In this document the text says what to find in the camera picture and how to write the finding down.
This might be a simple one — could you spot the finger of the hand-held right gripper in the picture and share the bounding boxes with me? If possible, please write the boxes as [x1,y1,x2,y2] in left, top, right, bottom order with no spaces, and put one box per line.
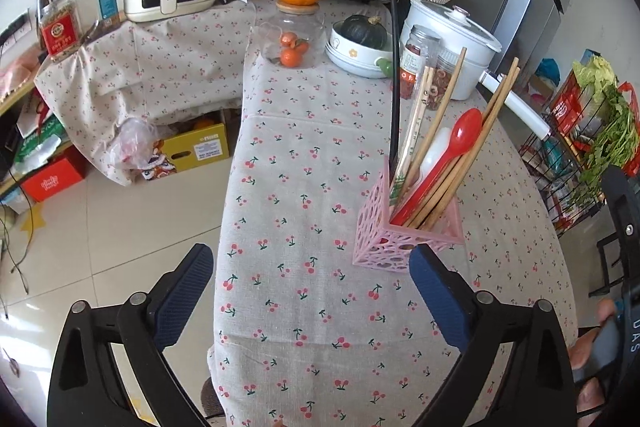
[598,164,640,288]

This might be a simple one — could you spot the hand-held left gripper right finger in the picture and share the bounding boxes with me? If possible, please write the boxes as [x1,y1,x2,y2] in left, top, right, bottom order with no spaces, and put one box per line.
[397,243,581,427]

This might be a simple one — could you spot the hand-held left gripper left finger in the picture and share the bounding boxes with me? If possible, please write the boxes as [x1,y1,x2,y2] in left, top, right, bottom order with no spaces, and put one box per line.
[46,243,216,427]

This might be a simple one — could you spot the pink plastic utensil holder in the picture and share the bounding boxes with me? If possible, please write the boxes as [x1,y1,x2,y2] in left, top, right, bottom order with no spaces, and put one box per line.
[352,154,465,275]

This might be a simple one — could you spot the white plastic spoon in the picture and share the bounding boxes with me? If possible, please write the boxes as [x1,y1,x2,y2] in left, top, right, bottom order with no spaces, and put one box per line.
[417,127,453,188]

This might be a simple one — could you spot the red plastic spoon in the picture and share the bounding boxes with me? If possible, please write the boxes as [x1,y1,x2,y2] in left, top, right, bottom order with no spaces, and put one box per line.
[389,108,484,225]

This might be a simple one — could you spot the paper-wrapped chopsticks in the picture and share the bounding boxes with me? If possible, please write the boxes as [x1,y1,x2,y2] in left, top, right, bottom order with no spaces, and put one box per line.
[390,66,436,208]

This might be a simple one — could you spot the black chopstick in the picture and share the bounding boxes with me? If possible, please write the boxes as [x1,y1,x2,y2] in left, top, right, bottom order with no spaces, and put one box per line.
[390,0,401,165]

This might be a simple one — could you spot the person's right hand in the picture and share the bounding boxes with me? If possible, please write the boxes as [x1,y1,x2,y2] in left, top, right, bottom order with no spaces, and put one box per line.
[569,298,621,418]

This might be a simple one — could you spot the green leafy herbs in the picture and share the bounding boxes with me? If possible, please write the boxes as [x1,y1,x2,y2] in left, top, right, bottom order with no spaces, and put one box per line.
[580,97,640,202]

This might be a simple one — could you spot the stool under table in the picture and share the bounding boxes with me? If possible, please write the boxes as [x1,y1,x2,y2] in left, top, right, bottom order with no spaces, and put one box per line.
[200,379,226,418]

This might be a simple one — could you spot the red plastic bag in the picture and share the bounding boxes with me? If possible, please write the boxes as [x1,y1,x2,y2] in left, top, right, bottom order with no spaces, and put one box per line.
[617,82,640,128]

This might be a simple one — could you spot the red snack packets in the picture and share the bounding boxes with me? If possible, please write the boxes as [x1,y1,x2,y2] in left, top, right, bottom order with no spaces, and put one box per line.
[550,69,591,135]

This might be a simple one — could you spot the napa cabbage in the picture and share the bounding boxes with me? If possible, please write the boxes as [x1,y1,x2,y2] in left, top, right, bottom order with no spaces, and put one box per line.
[572,52,618,100]

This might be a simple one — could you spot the brown cardboard box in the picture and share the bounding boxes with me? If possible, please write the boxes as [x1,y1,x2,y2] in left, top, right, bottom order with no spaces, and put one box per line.
[527,74,551,108]

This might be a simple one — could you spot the yellow cardboard box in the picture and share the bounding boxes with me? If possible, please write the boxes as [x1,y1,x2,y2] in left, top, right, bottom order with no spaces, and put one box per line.
[160,122,231,172]

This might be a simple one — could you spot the blue plastic bag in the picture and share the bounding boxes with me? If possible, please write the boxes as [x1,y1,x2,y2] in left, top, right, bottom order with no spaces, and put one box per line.
[535,58,562,88]

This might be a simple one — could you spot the clear plastic bag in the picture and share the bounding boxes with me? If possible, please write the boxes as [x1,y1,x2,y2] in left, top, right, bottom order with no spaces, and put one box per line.
[107,117,161,170]

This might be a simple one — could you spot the red box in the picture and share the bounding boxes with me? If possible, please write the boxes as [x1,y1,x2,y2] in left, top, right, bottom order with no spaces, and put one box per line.
[20,155,87,204]

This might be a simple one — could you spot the white electric pot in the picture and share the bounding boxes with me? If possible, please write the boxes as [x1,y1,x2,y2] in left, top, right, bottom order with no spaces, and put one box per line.
[407,0,556,142]

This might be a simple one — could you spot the green box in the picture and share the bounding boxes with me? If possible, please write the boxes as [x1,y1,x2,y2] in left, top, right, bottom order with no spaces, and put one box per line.
[12,114,71,168]

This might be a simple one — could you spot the jar of dried fruit slices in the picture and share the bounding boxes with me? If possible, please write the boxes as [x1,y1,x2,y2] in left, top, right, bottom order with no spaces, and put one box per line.
[425,48,463,112]

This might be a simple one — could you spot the cherry print counter cloth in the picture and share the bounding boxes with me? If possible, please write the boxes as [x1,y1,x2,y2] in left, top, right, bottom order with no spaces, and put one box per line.
[34,0,258,188]

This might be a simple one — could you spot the jar of red dried berries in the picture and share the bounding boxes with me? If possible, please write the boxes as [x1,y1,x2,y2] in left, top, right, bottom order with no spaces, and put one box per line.
[399,25,442,100]

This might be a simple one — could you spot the white ceramic bowl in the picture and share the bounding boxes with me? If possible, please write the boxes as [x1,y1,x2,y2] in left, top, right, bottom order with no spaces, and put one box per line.
[326,21,396,80]

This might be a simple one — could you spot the white pot lid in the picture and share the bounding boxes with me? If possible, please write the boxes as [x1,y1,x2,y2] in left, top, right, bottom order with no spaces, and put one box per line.
[410,0,502,54]

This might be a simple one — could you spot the clear glass jar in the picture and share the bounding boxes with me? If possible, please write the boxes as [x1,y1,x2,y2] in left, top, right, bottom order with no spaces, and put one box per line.
[257,2,327,68]

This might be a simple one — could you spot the dark green squash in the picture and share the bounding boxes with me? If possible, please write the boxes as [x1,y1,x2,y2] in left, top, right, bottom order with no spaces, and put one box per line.
[341,14,390,51]

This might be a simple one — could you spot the red label jar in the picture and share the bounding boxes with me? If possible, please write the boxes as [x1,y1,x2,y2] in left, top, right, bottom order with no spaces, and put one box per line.
[39,0,83,60]

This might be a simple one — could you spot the black wire rack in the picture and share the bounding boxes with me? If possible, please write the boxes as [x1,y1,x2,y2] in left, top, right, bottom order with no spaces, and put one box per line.
[517,82,631,298]

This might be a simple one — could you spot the wall power socket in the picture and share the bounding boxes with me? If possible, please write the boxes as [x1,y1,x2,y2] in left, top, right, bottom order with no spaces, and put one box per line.
[0,9,31,50]

